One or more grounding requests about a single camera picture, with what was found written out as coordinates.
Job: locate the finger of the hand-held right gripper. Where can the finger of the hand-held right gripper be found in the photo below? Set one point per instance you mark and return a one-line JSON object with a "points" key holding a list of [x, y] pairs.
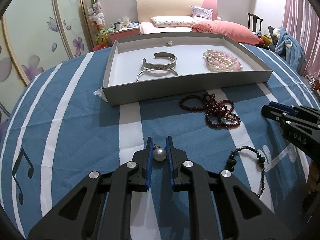
{"points": [[282, 107], [277, 116]]}

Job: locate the stack of plush toys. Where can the stack of plush toys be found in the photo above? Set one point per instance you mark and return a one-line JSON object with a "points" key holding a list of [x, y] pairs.
{"points": [[96, 17]]}

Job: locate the long dark red bead strand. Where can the long dark red bead strand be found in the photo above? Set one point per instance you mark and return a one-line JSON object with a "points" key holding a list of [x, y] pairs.
{"points": [[220, 123]]}

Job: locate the tissue box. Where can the tissue box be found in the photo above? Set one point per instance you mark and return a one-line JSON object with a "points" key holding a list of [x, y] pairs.
{"points": [[126, 20]]}

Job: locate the pink pillow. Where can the pink pillow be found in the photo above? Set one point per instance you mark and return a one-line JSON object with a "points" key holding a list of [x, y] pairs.
{"points": [[225, 30]]}

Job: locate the colourful clothes pile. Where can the colourful clothes pile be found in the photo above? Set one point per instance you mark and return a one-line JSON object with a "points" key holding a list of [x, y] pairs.
{"points": [[266, 41]]}

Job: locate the white printed pillow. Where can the white printed pillow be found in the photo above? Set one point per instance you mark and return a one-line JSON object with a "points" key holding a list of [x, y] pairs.
{"points": [[172, 22]]}

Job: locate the dark wooden chair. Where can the dark wooden chair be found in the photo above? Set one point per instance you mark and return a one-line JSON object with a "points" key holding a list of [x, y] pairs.
{"points": [[255, 22]]}

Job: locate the grey cardboard tray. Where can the grey cardboard tray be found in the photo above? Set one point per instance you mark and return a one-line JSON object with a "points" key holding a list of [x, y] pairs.
{"points": [[190, 57]]}

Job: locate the blue bathrobe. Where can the blue bathrobe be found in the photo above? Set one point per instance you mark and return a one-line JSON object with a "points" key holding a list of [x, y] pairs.
{"points": [[291, 50]]}

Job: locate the red plastic basin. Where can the red plastic basin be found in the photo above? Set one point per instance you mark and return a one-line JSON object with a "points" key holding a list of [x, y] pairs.
{"points": [[101, 47]]}

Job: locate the pink nightstand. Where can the pink nightstand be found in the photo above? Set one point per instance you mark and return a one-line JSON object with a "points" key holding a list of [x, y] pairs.
{"points": [[123, 33]]}

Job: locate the small pearl earring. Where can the small pearl earring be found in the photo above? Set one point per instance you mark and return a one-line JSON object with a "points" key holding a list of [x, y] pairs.
{"points": [[170, 42]]}

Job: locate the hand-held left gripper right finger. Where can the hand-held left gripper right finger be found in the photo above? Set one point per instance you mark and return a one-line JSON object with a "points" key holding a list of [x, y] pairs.
{"points": [[170, 165]]}

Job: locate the purple pillow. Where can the purple pillow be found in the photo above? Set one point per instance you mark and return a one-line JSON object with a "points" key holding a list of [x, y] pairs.
{"points": [[202, 13]]}

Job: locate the cream and pink headboard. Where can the cream and pink headboard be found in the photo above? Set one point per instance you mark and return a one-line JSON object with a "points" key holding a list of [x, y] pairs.
{"points": [[170, 5]]}

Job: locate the bed with pink sheet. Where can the bed with pink sheet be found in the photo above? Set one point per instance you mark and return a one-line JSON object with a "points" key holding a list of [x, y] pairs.
{"points": [[147, 28]]}

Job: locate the white mug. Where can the white mug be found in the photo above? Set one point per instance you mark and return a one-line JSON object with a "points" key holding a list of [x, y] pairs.
{"points": [[118, 25]]}

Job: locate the pearl pendant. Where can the pearl pendant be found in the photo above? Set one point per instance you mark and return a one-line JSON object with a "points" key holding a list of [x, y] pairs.
{"points": [[160, 154]]}

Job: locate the pink curtain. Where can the pink curtain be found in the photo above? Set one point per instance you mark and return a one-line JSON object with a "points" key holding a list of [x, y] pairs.
{"points": [[302, 17]]}

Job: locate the blue cloth pouch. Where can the blue cloth pouch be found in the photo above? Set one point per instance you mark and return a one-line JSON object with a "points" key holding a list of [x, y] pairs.
{"points": [[132, 25]]}

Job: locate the blue striped tablecloth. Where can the blue striped tablecloth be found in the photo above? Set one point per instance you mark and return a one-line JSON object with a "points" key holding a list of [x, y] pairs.
{"points": [[75, 130]]}

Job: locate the flower-print sliding wardrobe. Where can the flower-print sliding wardrobe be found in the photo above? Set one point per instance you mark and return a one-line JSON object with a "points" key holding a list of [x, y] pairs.
{"points": [[37, 42]]}

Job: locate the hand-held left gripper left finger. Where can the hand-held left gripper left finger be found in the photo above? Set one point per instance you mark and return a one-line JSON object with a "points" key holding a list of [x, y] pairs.
{"points": [[149, 165]]}

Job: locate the thin silver bangle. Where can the thin silver bangle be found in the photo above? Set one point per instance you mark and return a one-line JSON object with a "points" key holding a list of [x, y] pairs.
{"points": [[139, 75]]}

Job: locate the person's right hand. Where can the person's right hand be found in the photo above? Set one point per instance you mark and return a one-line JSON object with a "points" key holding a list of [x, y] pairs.
{"points": [[313, 177]]}

